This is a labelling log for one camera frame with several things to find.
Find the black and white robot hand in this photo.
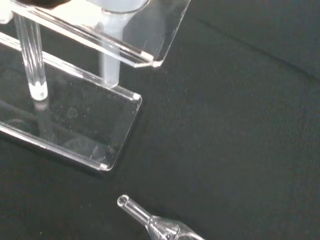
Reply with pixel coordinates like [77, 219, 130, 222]
[15, 0, 74, 10]

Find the clear acrylic funnel stand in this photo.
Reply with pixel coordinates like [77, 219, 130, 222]
[0, 0, 192, 174]

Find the black bench cloth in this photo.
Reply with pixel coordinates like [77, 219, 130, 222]
[0, 0, 320, 240]

